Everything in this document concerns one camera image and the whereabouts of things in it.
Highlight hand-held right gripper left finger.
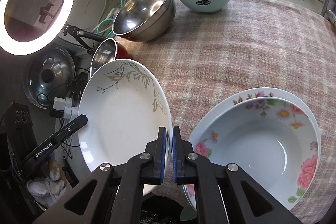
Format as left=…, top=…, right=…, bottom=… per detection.
left=31, top=126, right=170, bottom=224

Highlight chrome kitchen faucet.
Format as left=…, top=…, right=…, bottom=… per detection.
left=321, top=0, right=336, bottom=30

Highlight red steel bowl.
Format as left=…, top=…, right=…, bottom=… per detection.
left=90, top=38, right=129, bottom=77

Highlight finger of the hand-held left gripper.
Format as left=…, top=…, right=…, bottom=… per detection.
left=51, top=114, right=88, bottom=144

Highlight floral rim deep plate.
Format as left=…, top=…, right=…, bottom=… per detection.
left=188, top=96, right=321, bottom=211

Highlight pink blossom white plate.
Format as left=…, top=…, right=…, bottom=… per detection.
left=182, top=88, right=322, bottom=212

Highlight pink plaid cloth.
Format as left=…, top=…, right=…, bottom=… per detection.
left=123, top=0, right=336, bottom=203

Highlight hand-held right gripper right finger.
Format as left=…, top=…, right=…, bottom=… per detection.
left=172, top=126, right=305, bottom=224

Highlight white ring light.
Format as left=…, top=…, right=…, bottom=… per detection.
left=0, top=0, right=75, bottom=55

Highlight black tripod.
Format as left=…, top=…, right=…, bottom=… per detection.
left=63, top=25, right=109, bottom=48

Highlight white leaf pattern plate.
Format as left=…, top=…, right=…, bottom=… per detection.
left=78, top=59, right=173, bottom=189

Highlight white plug adapters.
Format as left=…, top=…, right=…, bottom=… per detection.
left=52, top=97, right=79, bottom=119

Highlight glass pot lid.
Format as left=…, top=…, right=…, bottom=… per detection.
left=22, top=44, right=75, bottom=109

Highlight large stainless steel bowl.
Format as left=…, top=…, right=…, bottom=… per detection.
left=112, top=0, right=176, bottom=42

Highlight person's left hand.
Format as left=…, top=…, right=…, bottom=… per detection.
left=28, top=158, right=72, bottom=209

